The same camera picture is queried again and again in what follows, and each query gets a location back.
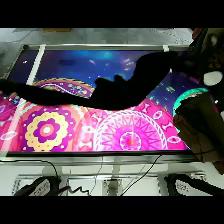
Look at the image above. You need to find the tan garment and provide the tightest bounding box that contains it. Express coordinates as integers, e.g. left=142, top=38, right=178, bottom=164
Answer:
left=173, top=114, right=224, bottom=174

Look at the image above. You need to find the black garment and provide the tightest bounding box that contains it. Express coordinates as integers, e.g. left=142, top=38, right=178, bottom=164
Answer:
left=0, top=49, right=189, bottom=112

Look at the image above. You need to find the dark brown garment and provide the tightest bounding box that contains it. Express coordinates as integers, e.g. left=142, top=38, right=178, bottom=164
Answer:
left=173, top=93, right=224, bottom=134

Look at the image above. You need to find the coiled black cable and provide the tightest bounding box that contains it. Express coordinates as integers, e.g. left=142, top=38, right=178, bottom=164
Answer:
left=59, top=185, right=92, bottom=197

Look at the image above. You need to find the heap of clothes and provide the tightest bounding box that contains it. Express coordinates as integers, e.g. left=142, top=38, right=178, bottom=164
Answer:
left=188, top=28, right=224, bottom=73

